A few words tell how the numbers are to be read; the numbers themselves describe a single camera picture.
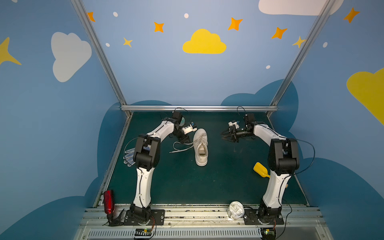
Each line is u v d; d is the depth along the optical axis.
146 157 0.58
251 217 0.74
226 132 0.88
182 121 0.88
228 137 0.90
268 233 0.73
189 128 0.91
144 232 0.73
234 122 0.93
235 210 0.72
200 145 0.93
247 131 0.79
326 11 0.70
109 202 0.78
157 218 0.74
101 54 0.85
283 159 0.55
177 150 1.00
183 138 0.91
